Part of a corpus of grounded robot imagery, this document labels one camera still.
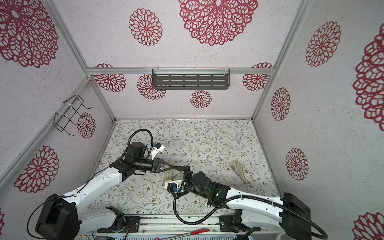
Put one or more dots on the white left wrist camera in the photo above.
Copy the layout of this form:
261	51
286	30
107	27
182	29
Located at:
157	148

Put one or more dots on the white universal AC remote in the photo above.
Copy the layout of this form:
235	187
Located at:
168	177

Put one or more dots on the grey slotted wall shelf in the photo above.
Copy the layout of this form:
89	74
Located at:
191	80

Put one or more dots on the red handled tongs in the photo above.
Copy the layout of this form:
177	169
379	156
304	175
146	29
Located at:
196	232

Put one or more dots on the black wire wall rack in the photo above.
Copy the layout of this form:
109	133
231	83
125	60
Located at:
65	117

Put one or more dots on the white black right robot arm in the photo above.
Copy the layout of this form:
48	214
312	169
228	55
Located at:
287	213

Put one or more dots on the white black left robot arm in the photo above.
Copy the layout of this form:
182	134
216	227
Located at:
63	217

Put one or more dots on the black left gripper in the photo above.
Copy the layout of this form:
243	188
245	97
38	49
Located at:
157	165

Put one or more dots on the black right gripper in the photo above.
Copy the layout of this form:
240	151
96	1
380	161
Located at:
187	168

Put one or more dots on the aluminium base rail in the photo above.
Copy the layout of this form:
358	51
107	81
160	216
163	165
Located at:
149	227

